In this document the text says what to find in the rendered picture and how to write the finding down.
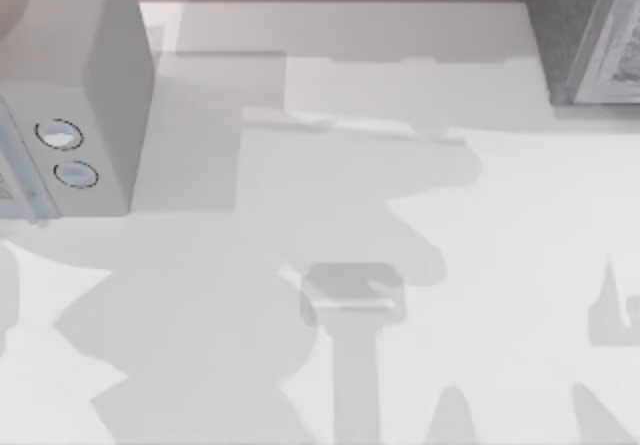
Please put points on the small microwave knob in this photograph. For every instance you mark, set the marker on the small microwave knob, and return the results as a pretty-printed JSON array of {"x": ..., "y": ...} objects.
[{"x": 76, "y": 174}]

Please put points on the large microwave knob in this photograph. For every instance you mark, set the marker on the large microwave knob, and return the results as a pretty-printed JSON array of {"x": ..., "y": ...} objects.
[{"x": 59, "y": 135}]

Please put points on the pale microwave oven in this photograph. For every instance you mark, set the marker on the pale microwave oven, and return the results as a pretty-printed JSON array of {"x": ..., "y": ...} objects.
[{"x": 90, "y": 40}]

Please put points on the microwave door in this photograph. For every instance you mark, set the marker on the microwave door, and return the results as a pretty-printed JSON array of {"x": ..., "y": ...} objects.
[{"x": 17, "y": 185}]

